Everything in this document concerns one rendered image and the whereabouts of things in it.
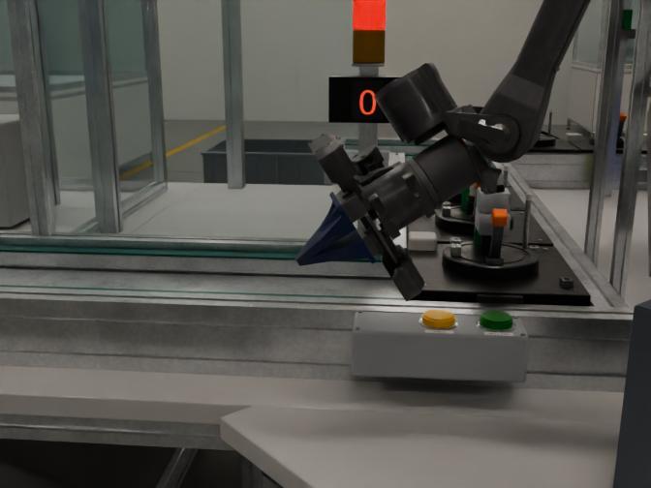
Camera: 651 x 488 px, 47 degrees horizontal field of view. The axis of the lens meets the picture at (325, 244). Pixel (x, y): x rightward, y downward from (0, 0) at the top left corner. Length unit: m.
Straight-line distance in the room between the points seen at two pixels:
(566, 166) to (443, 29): 9.32
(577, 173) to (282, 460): 1.68
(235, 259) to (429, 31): 10.42
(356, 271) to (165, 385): 0.39
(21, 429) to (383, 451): 0.49
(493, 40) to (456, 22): 0.59
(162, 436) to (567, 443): 0.50
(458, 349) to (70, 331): 0.52
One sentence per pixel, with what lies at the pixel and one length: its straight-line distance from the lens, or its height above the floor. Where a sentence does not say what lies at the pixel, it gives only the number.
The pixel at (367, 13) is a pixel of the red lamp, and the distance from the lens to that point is 1.19.
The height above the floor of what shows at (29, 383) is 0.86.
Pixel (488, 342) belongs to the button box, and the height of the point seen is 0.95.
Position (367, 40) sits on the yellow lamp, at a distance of 1.19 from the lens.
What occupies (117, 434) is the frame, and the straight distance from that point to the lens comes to 1.05.
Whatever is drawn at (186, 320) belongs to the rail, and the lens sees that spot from 1.03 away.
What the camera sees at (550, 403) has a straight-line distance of 1.00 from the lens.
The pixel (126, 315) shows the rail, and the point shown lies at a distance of 1.05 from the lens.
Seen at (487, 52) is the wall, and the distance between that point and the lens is 11.63.
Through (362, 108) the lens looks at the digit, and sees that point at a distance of 1.19.
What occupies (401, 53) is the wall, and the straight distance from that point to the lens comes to 11.59.
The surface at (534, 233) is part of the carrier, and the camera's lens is 1.35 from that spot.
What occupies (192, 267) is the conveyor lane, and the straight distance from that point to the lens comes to 1.29.
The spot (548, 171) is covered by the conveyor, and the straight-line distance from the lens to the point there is 2.34.
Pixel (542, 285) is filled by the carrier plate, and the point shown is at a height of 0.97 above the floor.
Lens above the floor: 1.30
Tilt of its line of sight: 16 degrees down
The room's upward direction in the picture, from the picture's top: straight up
